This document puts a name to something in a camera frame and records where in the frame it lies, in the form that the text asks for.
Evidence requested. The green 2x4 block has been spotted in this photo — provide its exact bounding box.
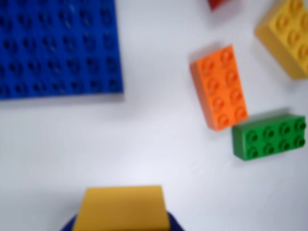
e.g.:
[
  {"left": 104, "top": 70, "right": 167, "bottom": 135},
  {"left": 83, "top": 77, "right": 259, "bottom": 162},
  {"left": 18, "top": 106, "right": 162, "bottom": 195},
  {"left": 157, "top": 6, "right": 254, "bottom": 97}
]
[{"left": 232, "top": 115, "right": 308, "bottom": 162}]

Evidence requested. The blue 8x8 base plate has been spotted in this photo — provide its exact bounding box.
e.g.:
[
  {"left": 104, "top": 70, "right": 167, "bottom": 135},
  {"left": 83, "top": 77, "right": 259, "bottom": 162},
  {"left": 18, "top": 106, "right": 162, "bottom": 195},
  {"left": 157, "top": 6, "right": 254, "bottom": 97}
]
[{"left": 0, "top": 0, "right": 125, "bottom": 102}]

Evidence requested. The yellow 2x4 block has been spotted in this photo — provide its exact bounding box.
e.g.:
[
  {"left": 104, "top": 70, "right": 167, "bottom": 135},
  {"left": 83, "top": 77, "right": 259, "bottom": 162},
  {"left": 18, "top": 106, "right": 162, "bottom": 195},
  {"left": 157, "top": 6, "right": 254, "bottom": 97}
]
[{"left": 254, "top": 0, "right": 308, "bottom": 80}]

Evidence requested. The red 2x2 block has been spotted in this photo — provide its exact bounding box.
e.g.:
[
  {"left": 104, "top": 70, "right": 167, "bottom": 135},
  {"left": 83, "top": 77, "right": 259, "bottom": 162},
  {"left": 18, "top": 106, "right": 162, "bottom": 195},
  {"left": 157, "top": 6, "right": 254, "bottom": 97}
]
[{"left": 207, "top": 0, "right": 235, "bottom": 12}]

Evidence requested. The orange 2x4 block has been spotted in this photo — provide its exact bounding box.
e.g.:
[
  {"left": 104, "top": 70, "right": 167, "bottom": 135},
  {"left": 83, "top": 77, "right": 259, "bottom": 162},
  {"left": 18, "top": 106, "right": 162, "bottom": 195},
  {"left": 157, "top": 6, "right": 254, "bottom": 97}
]
[{"left": 190, "top": 44, "right": 249, "bottom": 131}]

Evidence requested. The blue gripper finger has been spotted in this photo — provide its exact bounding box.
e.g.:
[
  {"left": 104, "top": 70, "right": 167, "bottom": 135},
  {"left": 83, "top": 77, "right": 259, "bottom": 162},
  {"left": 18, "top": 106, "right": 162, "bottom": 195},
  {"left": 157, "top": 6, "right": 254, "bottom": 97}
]
[
  {"left": 165, "top": 211, "right": 186, "bottom": 231},
  {"left": 59, "top": 213, "right": 79, "bottom": 231}
]

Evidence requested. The white cover sheet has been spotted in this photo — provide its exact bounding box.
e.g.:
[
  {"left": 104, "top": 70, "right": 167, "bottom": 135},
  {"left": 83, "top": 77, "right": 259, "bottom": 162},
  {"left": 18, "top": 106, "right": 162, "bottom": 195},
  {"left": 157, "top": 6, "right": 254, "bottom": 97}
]
[{"left": 0, "top": 0, "right": 308, "bottom": 231}]

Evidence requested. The yellow 2x2 block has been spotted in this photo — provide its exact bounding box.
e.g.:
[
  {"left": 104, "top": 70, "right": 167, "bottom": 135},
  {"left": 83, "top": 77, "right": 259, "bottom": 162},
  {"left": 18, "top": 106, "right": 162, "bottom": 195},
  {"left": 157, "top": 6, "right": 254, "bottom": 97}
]
[{"left": 73, "top": 185, "right": 171, "bottom": 231}]

